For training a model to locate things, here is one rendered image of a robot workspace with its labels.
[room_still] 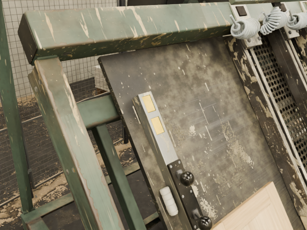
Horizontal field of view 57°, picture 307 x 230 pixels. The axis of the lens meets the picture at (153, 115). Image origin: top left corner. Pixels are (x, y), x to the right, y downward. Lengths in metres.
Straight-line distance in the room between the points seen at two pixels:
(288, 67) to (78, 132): 1.09
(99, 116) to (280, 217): 0.77
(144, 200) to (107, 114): 2.17
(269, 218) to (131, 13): 0.85
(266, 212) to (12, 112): 1.08
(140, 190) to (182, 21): 2.33
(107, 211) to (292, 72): 1.10
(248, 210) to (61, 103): 0.72
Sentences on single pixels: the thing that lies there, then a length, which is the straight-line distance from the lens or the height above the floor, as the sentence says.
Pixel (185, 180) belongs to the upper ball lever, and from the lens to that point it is 0.72.
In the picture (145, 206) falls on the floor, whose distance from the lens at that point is 2.90.
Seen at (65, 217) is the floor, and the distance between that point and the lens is 2.90.
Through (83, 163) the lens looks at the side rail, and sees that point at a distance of 0.70.
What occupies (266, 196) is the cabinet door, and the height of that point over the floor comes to 1.26.
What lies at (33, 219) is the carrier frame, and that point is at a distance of 1.78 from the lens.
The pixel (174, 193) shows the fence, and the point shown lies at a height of 1.42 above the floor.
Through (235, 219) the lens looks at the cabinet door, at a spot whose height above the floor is 1.27.
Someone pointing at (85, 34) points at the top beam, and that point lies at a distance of 0.76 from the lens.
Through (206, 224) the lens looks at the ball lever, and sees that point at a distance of 0.75.
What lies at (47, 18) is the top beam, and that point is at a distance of 0.75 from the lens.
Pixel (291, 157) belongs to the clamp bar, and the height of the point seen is 1.36.
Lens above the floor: 1.97
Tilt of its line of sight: 25 degrees down
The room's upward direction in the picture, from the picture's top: 1 degrees clockwise
